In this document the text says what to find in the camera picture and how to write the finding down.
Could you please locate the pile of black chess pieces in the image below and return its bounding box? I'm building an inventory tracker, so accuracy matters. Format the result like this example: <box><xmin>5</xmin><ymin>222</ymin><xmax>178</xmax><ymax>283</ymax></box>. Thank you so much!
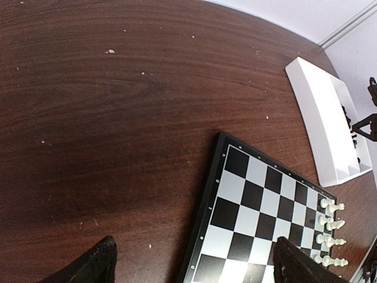
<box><xmin>341</xmin><ymin>104</ymin><xmax>358</xmax><ymax>149</ymax></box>

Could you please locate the white chess piece row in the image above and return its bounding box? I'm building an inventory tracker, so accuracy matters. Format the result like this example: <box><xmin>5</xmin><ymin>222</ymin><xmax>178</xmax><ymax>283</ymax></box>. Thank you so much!
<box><xmin>312</xmin><ymin>198</ymin><xmax>348</xmax><ymax>267</ymax></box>

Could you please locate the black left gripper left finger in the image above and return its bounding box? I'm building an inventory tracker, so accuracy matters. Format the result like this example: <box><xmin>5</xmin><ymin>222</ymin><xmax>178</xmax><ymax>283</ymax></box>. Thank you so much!
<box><xmin>40</xmin><ymin>236</ymin><xmax>117</xmax><ymax>282</ymax></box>

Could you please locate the right aluminium frame post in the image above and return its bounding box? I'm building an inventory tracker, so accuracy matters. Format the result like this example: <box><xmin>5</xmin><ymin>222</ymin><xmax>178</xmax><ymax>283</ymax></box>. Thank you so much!
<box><xmin>319</xmin><ymin>1</ymin><xmax>377</xmax><ymax>50</ymax></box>

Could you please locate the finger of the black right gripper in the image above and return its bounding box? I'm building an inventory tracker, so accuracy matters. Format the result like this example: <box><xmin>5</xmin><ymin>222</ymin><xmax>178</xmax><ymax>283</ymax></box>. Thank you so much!
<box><xmin>352</xmin><ymin>76</ymin><xmax>377</xmax><ymax>151</ymax></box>

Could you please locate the white plastic divided tray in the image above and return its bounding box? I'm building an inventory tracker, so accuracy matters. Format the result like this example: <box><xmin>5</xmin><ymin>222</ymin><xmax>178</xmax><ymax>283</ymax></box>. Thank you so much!
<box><xmin>285</xmin><ymin>57</ymin><xmax>372</xmax><ymax>187</ymax></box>

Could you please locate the black white chessboard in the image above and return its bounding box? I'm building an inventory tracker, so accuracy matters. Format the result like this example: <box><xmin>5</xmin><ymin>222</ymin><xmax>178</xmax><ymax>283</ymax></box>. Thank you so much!
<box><xmin>178</xmin><ymin>131</ymin><xmax>333</xmax><ymax>282</ymax></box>

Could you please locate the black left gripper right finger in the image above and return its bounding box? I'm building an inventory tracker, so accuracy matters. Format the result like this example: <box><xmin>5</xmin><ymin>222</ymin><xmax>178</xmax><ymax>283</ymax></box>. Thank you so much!
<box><xmin>273</xmin><ymin>236</ymin><xmax>347</xmax><ymax>283</ymax></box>

